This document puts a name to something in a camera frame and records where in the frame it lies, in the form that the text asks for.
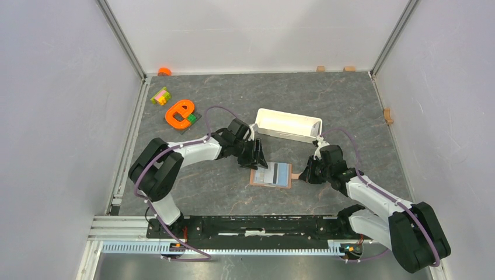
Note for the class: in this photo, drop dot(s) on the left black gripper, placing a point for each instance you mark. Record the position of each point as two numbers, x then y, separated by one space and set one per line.
250 162

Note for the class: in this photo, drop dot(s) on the green brick on dark plate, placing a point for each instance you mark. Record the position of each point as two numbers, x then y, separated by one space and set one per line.
192 119

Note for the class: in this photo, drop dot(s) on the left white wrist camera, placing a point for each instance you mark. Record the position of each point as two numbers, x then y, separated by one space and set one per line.
252 132

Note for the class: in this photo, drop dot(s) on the colourful toy brick stack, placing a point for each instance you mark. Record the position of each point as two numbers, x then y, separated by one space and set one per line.
161 97

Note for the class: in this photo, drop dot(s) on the white plastic tray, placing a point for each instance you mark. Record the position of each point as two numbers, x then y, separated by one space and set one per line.
288 126

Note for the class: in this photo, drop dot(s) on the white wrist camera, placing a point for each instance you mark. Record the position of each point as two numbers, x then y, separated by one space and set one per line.
319 143
252 132

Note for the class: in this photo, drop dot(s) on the orange letter-shaped plastic piece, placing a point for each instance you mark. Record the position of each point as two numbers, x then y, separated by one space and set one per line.
176 115

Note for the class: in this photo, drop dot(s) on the small wooden block right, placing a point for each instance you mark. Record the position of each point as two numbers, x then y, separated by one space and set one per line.
349 69

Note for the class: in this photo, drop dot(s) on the brown leather card holder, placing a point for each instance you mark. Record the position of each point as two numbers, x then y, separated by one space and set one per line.
285 176

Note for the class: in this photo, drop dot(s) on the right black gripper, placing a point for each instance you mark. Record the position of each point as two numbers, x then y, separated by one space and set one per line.
307 175

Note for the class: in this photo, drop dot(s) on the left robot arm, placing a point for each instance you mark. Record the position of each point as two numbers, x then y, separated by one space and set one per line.
155 171

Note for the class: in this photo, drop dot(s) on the orange round cap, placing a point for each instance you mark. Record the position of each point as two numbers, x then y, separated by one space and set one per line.
163 71

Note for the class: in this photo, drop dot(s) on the curved wooden piece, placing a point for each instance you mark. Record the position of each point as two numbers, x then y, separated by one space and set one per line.
387 116

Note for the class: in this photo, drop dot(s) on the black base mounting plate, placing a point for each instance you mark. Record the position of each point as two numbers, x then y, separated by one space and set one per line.
259 232

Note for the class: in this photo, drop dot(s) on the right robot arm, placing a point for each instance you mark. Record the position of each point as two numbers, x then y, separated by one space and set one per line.
412 232

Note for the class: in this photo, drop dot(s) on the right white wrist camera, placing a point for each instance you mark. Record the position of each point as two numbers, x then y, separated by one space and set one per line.
319 143

